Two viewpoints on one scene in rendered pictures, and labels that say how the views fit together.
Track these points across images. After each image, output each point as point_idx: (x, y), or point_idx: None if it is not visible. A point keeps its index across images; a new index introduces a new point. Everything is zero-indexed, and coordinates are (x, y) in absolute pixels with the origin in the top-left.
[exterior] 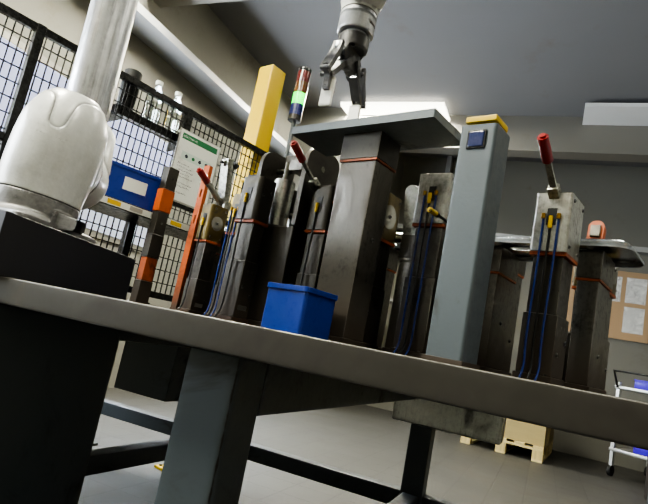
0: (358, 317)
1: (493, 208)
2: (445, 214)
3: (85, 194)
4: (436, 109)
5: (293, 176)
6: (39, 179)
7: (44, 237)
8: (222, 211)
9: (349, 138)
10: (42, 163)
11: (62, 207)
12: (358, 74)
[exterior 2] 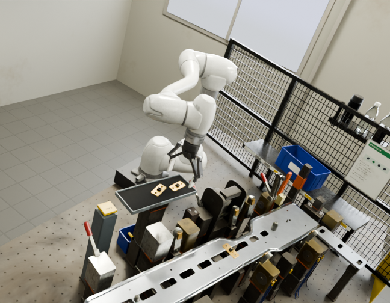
0: (132, 256)
1: (93, 239)
2: (141, 243)
3: (150, 171)
4: (115, 192)
5: (244, 198)
6: (140, 163)
7: (124, 178)
8: (265, 199)
9: None
10: (141, 159)
11: (142, 172)
12: (189, 160)
